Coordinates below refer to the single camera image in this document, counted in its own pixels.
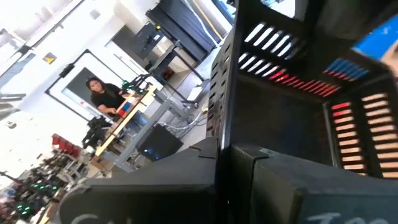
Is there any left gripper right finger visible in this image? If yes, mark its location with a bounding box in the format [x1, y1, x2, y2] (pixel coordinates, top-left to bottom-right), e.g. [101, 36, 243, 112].
[229, 144, 398, 224]

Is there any red plastic basket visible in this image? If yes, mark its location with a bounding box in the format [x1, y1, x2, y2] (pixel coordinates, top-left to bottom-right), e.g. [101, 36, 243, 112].
[269, 68, 352, 118]

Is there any black computer case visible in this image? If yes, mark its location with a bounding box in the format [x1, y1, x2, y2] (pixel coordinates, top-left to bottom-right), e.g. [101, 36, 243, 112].
[136, 123, 185, 162]

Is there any black curtain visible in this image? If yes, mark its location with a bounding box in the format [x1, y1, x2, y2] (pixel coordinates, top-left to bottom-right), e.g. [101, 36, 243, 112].
[145, 0, 219, 62]

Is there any neighbouring wooden work table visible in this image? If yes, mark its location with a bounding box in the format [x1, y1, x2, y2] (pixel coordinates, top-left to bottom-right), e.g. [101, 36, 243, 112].
[90, 85, 187, 174]

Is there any person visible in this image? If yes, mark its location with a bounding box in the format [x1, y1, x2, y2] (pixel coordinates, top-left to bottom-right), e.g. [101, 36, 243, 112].
[85, 76, 127, 118]

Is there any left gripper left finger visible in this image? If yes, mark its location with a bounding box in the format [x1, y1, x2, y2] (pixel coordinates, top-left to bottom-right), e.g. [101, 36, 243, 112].
[58, 136, 220, 224]

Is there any black framed window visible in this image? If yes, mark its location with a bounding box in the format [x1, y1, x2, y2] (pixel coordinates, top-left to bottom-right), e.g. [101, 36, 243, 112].
[45, 49, 126, 123]

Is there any red storage bin rack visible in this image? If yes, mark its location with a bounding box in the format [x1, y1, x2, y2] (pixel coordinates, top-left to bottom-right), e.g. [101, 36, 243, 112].
[51, 133, 82, 159]

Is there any black plastic basket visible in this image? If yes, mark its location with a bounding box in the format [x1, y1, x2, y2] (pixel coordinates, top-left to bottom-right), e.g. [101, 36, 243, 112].
[205, 0, 398, 180]

